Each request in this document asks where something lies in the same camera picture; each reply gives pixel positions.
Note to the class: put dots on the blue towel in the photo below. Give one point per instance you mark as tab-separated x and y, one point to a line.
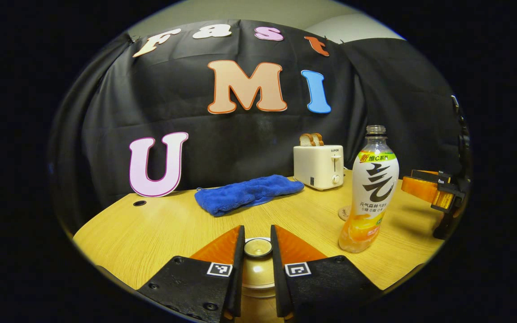
249	193

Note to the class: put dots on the cream toaster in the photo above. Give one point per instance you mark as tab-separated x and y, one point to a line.
317	166

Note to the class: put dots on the beige teacup lid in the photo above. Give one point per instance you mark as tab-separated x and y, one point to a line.
258	269

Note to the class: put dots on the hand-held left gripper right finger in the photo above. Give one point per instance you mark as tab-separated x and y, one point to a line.
326	287

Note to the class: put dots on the black backdrop cloth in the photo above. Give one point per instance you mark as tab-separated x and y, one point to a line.
240	148

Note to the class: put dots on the toasted bread slice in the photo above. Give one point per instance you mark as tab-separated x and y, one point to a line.
306	140
318	139

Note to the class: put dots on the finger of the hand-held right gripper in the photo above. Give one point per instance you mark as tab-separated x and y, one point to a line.
422	190
429	175

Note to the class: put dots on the clear orange drink water bottle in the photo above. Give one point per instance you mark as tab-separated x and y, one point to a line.
373	188

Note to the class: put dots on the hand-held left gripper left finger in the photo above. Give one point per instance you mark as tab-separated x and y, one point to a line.
195	287

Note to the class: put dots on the round cork coaster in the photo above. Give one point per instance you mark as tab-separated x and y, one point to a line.
343	213

